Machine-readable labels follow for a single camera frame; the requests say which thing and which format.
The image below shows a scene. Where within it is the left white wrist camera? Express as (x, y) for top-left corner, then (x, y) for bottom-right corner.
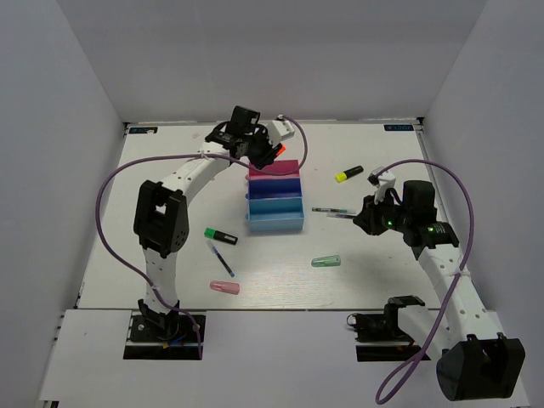
(265, 117), (296, 146)

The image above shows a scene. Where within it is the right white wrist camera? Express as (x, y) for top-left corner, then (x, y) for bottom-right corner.
(367, 167), (396, 204)

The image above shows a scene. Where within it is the red container bin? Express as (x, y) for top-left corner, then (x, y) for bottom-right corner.
(246, 160), (300, 181)

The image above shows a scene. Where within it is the purple pen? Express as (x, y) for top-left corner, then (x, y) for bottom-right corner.
(326, 212), (355, 219)

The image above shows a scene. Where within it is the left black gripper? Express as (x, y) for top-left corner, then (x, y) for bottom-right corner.
(244, 125), (283, 169)

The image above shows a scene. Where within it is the green patterned pen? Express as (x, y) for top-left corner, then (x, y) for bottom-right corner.
(311, 207), (355, 215)

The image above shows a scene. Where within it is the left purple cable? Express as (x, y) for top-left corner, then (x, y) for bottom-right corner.
(96, 113), (310, 360)

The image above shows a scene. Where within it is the blue table label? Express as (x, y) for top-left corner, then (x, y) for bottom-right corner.
(128, 127), (158, 134)
(383, 124), (414, 132)

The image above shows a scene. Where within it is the blue pen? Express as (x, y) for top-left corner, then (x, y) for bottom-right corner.
(207, 241), (235, 278)

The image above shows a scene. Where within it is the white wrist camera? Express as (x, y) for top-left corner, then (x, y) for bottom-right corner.
(367, 167), (396, 204)
(265, 117), (296, 146)

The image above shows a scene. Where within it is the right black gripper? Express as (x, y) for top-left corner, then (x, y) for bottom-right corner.
(353, 189), (411, 235)

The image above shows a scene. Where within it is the right blue table label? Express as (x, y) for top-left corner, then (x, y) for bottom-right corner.
(383, 124), (414, 132)

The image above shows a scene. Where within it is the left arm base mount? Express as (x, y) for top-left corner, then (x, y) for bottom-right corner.
(122, 314), (201, 361)

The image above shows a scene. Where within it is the dark blue container bin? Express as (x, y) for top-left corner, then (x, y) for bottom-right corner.
(246, 178), (302, 200)

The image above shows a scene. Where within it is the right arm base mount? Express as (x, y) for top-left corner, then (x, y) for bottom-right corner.
(346, 313), (421, 362)

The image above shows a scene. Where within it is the yellow highlighter marker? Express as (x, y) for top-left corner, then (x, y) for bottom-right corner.
(335, 166), (364, 183)

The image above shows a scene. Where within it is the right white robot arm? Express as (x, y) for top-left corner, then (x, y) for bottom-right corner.
(354, 180), (525, 401)

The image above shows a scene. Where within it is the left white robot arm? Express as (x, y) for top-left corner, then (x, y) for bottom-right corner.
(133, 106), (293, 339)

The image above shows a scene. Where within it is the green highlighter marker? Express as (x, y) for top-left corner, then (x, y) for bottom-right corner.
(204, 228), (238, 246)

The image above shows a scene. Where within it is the left blue table label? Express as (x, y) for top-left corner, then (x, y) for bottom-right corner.
(128, 127), (158, 134)

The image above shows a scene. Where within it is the light blue container bin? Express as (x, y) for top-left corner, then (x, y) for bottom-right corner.
(246, 197), (305, 234)

